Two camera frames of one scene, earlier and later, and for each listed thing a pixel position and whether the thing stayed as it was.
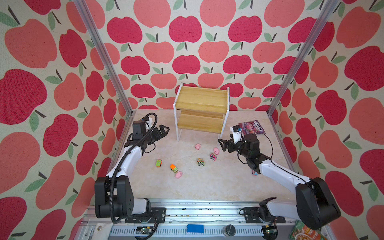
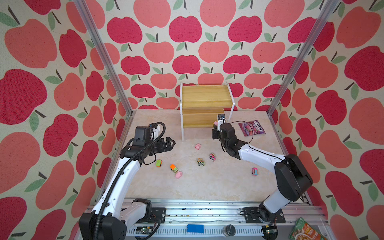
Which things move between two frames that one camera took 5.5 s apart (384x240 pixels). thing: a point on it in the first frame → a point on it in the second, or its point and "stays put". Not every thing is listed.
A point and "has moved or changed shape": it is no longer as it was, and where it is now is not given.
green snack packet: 300,231 stays put
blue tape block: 195,228 stays put
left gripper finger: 164,130 → 169,146
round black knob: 229,230 stays put
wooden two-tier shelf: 201,109 has moved or changed shape
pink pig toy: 178,174 stays put
